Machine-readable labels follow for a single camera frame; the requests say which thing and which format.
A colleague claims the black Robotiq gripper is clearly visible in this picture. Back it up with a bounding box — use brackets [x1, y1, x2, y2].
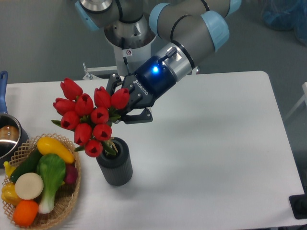
[106, 56, 176, 124]

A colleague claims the red tulip bouquet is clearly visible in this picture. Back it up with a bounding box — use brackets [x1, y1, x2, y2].
[52, 78, 130, 158]

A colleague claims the dark grey ribbed vase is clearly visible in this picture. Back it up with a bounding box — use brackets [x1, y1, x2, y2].
[96, 137, 133, 186]

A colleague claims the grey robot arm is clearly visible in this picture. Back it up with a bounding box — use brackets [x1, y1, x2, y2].
[75, 0, 241, 124]

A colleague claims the purple red onion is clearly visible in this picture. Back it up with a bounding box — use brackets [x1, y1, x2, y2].
[63, 164, 78, 184]

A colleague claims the yellow squash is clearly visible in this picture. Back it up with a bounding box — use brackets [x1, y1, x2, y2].
[36, 137, 75, 164]

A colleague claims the green bok choy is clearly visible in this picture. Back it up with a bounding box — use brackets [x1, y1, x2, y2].
[36, 153, 66, 214]

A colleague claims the woven wicker basket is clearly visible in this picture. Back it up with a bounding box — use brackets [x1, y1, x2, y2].
[0, 134, 81, 230]

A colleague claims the dark green cucumber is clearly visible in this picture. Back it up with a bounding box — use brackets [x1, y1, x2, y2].
[10, 148, 43, 183]

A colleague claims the orange fruit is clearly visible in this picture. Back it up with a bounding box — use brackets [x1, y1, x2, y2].
[13, 200, 38, 227]

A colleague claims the yellow bell pepper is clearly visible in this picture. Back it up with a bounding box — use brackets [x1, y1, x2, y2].
[1, 183, 22, 206]

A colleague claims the blue plastic bag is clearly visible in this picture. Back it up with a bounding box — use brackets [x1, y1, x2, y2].
[260, 0, 307, 46]

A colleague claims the black device at table edge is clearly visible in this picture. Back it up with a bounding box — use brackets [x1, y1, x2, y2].
[289, 195, 307, 219]

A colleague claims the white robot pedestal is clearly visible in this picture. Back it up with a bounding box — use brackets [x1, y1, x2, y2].
[82, 14, 159, 81]

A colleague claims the blue handled saucepan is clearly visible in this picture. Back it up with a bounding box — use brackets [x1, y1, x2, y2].
[0, 70, 28, 169]

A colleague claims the white frame at right edge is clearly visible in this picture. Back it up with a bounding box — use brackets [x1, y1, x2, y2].
[285, 82, 307, 123]

